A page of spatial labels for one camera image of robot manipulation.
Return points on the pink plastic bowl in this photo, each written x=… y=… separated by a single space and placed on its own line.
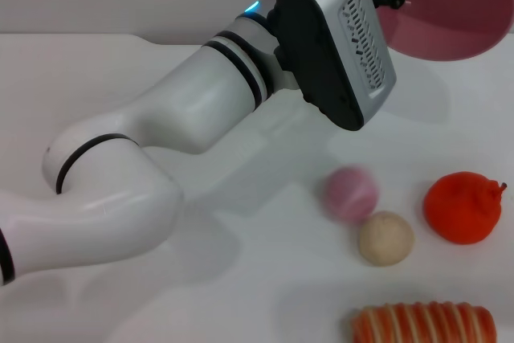
x=458 y=13

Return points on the pink toy peach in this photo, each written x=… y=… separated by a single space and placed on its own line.
x=351 y=194

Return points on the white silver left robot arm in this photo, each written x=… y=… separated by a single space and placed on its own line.
x=160 y=126

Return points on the red-orange toy fruit with stem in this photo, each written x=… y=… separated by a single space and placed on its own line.
x=458 y=210

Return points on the beige round toy bun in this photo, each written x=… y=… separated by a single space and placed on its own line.
x=385 y=238

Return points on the orange white-striped toy salmon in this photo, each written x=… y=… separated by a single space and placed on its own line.
x=421 y=325

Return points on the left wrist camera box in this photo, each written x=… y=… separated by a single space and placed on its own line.
x=321 y=50

